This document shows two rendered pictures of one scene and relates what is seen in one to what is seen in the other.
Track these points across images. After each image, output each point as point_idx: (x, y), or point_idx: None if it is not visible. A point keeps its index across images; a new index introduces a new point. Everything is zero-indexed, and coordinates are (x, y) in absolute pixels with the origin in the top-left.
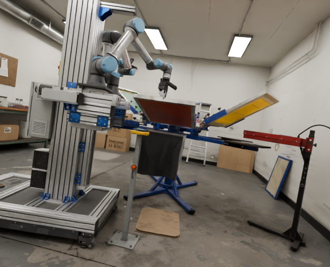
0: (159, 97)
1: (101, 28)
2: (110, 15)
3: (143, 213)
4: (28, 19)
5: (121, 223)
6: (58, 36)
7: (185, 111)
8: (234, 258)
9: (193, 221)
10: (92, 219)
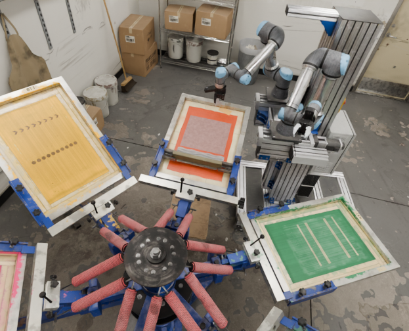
0: (221, 101)
1: (328, 46)
2: (322, 24)
3: (205, 222)
4: None
5: (224, 204)
6: None
7: (186, 116)
8: (138, 173)
9: (151, 220)
10: (241, 161)
